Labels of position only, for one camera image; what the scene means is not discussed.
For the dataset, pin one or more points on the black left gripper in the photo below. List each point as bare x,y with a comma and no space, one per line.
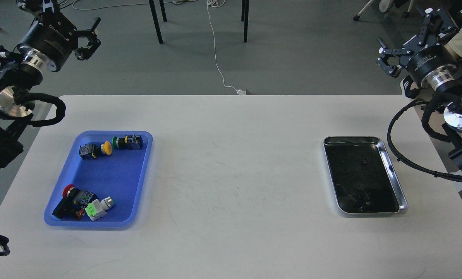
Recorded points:
52,36

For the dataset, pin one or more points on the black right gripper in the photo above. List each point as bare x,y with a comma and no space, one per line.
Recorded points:
431,67

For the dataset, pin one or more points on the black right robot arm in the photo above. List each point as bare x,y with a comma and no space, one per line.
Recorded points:
442,115

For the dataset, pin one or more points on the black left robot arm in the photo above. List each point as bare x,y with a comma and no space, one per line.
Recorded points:
19,107

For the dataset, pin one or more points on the black table leg left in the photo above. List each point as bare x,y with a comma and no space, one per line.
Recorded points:
155,18

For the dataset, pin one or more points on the black table leg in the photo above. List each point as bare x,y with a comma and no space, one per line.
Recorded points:
245,5
155,18

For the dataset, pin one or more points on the silver metal tray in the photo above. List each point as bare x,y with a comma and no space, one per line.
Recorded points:
363,179

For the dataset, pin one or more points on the blue plastic tray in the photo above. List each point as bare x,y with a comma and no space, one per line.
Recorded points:
120,176

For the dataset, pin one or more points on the red emergency stop button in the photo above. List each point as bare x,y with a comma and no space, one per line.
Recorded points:
73,203

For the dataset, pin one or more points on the black table leg right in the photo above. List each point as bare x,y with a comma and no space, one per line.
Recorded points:
245,5

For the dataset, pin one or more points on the yellow push button switch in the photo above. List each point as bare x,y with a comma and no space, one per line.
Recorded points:
92,150

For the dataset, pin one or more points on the green push button switch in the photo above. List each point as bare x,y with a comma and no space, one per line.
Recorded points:
128,142

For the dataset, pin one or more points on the white selector switch green block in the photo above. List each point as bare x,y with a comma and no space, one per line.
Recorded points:
98,209

